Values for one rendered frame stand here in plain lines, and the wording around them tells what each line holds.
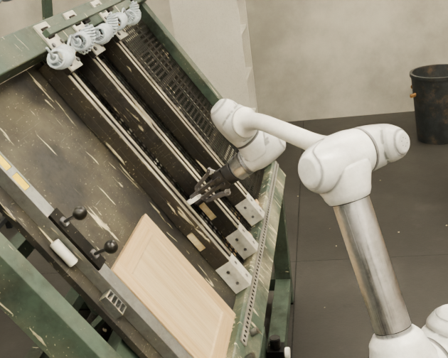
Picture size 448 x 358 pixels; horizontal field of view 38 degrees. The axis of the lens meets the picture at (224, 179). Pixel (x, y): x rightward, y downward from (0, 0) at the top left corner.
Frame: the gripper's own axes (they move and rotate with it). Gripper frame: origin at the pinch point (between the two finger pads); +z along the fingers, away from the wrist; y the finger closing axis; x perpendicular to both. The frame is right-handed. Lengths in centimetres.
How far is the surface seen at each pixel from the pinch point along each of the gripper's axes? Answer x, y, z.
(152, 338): 67, -10, 6
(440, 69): -420, -135, -91
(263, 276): -11.4, -45.4, 3.7
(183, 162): -20.0, 10.0, 1.6
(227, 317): 27.4, -34.6, 6.4
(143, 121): -18.3, 32.5, 2.4
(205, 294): 27.7, -23.0, 6.7
